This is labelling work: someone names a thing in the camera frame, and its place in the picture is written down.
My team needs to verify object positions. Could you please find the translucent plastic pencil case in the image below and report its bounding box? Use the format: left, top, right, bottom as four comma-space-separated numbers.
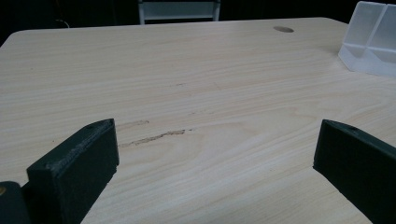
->
337, 0, 396, 78

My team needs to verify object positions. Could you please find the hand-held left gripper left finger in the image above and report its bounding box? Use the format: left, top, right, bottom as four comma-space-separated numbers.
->
21, 118, 120, 224

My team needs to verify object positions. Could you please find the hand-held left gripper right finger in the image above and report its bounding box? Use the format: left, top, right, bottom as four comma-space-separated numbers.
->
312, 119, 396, 224

